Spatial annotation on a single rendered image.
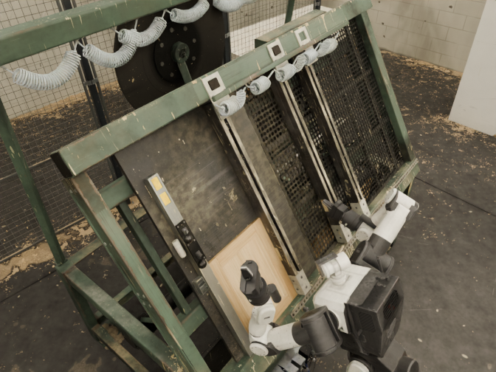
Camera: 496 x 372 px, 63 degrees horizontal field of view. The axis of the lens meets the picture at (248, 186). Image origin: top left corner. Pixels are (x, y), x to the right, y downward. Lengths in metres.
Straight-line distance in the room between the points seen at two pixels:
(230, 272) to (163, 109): 0.78
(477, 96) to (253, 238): 4.01
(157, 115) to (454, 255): 2.92
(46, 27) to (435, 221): 3.43
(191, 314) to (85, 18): 1.33
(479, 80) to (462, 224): 1.92
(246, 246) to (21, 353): 2.07
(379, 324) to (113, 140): 1.15
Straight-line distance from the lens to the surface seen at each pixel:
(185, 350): 1.77
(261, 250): 1.99
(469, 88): 5.48
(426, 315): 3.40
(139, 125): 1.56
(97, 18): 1.97
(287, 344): 1.68
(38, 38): 1.85
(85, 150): 1.47
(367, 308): 1.58
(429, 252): 3.81
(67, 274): 2.67
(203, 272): 1.76
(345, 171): 2.45
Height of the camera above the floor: 2.69
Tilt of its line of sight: 40 degrees down
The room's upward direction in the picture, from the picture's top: 3 degrees counter-clockwise
